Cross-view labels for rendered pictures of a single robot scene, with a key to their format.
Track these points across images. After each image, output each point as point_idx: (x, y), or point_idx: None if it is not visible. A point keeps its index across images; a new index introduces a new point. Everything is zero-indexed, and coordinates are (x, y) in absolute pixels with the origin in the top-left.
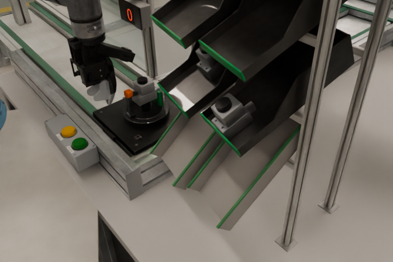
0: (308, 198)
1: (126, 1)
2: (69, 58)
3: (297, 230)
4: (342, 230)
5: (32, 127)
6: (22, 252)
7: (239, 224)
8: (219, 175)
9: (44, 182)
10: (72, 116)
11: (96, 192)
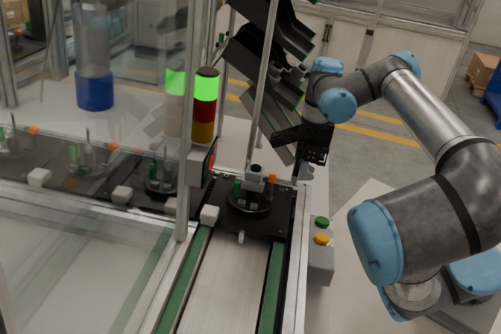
0: (220, 144)
1: (209, 150)
2: (329, 149)
3: (246, 144)
4: (230, 132)
5: None
6: None
7: (265, 161)
8: None
9: (353, 266)
10: (305, 253)
11: None
